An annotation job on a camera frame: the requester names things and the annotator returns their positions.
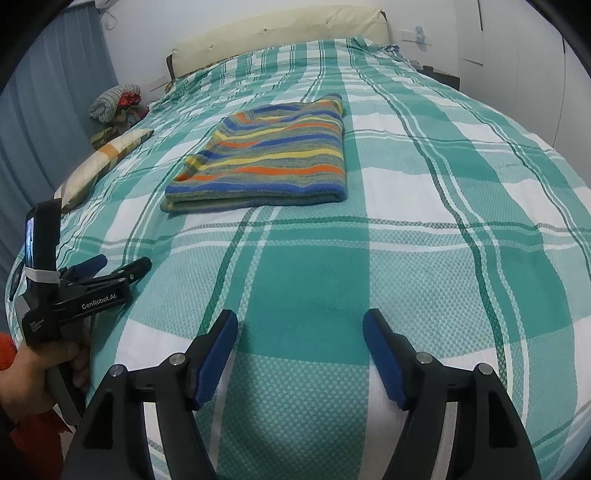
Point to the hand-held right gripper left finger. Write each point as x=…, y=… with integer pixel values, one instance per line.
x=217, y=360

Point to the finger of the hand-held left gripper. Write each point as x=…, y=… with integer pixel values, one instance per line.
x=129, y=272
x=92, y=264

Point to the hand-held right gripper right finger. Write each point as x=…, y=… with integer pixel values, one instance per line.
x=385, y=360

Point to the striped knit sweater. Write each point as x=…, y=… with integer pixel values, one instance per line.
x=277, y=152

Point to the pile of colourful clothes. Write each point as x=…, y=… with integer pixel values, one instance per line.
x=127, y=115

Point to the person's left hand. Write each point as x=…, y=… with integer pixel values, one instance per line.
x=27, y=378

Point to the beige patchwork pillow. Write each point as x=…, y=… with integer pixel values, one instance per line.
x=106, y=154

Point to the orange fleece clothing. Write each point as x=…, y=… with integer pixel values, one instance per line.
x=37, y=443

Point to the green plaid bedspread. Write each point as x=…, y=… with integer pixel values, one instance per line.
x=415, y=230

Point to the blue-grey curtain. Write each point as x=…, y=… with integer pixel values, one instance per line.
x=37, y=138

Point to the grey knitted cloth bundle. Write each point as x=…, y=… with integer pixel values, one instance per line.
x=113, y=101

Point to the cream padded headboard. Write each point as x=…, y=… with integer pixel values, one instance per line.
x=277, y=32

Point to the dark wooden nightstand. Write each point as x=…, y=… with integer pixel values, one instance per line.
x=443, y=76

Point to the blue patterned cloth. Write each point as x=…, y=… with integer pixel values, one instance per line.
x=391, y=47

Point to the white wardrobe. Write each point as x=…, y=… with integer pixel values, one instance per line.
x=531, y=69

